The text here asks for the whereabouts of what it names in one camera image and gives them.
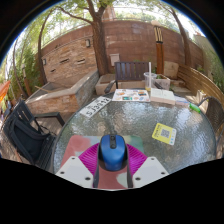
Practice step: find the yellow code card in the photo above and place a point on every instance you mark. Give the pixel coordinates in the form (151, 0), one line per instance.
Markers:
(164, 133)

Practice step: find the concrete planter box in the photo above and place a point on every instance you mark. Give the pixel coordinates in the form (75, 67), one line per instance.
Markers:
(164, 82)

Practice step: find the thick forked tree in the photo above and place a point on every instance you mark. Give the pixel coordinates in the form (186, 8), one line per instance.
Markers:
(100, 50)

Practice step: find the dark wooden slatted chair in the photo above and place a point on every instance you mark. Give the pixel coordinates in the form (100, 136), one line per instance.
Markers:
(131, 70)

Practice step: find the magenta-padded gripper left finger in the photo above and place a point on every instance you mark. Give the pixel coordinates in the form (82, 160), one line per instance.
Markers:
(73, 171)

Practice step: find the stone raised garden bed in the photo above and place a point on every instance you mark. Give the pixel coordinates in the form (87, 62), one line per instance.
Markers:
(66, 95)

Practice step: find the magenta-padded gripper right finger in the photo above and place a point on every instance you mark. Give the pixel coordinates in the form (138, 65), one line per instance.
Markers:
(150, 170)

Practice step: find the slender dark tree trunk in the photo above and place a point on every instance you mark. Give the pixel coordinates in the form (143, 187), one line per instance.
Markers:
(186, 46)

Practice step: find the open white book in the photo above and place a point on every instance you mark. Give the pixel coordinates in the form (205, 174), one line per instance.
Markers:
(162, 96)

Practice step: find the wooden lamp post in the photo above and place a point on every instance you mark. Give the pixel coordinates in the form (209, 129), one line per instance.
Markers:
(159, 53)

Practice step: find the large wall lamp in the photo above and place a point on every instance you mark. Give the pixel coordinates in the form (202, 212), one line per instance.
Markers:
(88, 43)

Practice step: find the wooden slatted bench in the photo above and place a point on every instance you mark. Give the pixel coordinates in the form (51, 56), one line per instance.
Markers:
(196, 81)

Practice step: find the white drinking straw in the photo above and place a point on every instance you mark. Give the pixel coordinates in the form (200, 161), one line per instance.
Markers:
(149, 66)

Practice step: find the green tissue pack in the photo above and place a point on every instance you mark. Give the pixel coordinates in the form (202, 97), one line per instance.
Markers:
(195, 108)

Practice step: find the black folding chair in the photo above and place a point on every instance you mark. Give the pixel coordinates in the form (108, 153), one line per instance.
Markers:
(26, 136)

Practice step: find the blue computer mouse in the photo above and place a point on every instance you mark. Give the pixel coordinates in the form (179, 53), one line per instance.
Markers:
(113, 155)

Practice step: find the blue white booklet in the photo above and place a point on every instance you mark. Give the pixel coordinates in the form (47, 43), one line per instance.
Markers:
(182, 101)

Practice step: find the white plate with black characters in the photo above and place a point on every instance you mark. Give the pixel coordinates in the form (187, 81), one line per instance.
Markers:
(95, 106)

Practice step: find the colourful printed sheet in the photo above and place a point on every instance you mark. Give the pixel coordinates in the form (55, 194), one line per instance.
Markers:
(131, 95)

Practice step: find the thin curved tree trunk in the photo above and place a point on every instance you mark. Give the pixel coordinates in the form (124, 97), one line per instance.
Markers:
(41, 63)

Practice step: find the clear plastic cup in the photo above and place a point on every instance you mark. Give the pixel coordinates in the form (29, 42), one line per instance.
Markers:
(146, 81)

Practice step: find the small wall lamp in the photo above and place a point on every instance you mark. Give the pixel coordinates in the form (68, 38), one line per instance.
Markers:
(44, 62)

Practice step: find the grey electrical wall box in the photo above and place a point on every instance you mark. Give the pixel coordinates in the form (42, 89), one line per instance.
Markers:
(114, 59)

